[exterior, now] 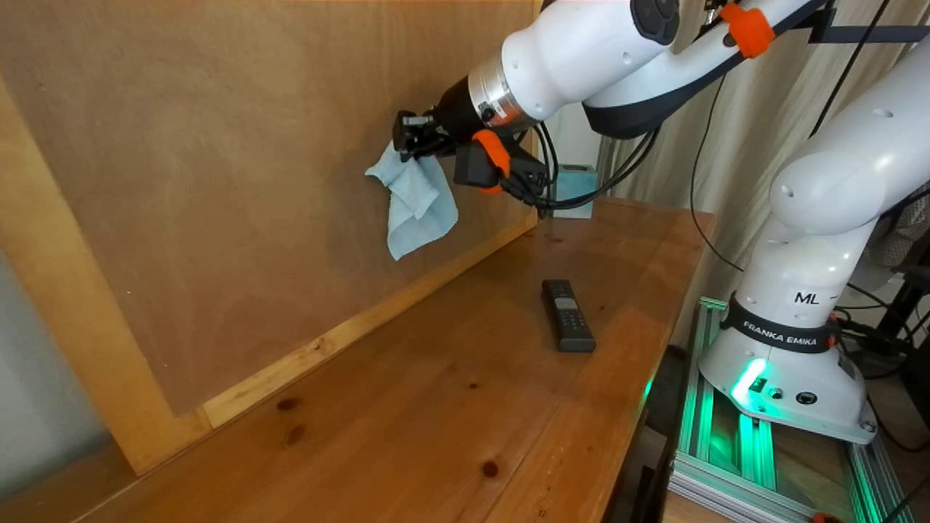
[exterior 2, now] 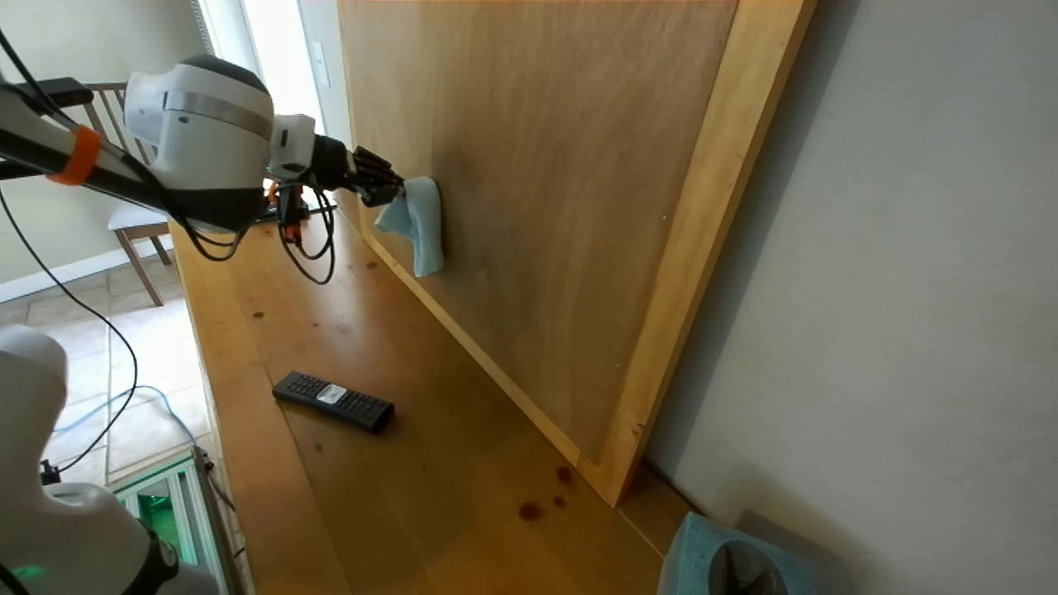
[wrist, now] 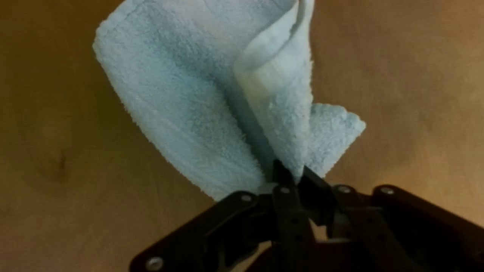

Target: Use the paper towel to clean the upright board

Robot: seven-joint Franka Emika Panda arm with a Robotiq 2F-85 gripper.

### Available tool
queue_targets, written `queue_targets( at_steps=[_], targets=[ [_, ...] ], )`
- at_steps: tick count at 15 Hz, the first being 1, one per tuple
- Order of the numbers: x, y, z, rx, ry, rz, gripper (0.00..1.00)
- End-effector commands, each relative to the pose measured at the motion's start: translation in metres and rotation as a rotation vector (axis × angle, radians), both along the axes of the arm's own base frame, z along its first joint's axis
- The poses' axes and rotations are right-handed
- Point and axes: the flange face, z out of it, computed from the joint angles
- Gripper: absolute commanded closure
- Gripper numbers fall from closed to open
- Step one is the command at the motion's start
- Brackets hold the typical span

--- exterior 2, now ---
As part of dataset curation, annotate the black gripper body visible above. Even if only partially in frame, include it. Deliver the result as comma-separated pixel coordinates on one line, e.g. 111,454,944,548
310,136,354,192

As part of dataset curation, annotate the light blue paper towel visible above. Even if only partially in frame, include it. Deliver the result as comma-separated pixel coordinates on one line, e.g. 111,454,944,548
372,176,445,279

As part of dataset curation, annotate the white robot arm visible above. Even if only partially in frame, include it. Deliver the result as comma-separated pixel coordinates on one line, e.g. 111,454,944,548
0,58,403,595

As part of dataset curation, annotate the upright wooden board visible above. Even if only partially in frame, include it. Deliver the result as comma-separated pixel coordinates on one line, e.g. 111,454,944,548
336,0,821,503

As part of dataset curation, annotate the black remote control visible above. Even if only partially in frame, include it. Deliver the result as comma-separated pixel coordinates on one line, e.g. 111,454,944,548
271,369,394,433

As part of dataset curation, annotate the light blue tissue box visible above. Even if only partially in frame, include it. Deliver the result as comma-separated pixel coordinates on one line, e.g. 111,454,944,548
658,514,824,595

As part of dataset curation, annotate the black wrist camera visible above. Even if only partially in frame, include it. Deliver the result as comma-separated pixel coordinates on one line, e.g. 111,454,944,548
265,181,310,245

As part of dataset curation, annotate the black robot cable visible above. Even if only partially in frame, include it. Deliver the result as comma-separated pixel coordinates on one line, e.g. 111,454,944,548
0,29,339,477

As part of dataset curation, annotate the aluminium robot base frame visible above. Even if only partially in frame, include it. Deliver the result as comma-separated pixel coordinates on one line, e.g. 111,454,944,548
111,450,243,595

